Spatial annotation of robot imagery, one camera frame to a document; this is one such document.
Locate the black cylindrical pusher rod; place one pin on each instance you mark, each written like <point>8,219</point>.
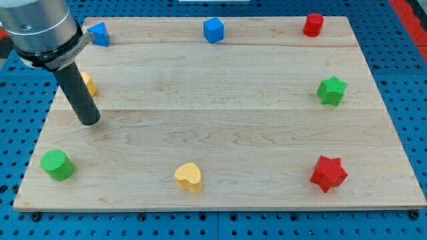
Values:
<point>74,88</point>

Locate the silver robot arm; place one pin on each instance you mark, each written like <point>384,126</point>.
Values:
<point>46,35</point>

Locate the yellow hexagon block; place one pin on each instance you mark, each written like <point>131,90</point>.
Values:
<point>91,87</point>

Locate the blue triangle block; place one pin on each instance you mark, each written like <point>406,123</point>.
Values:
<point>101,36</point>

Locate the green cylinder block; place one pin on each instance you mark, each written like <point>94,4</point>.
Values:
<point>57,165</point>

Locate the wooden board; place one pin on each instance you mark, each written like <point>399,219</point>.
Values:
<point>244,110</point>

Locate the blue cube block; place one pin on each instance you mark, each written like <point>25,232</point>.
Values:
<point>213,30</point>

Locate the yellow heart block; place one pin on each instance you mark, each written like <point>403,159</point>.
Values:
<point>189,177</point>

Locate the red cylinder block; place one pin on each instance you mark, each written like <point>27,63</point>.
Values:
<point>313,24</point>

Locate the green star block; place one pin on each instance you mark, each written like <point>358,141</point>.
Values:
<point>331,91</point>

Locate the red star block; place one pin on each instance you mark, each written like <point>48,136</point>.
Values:
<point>328,173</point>

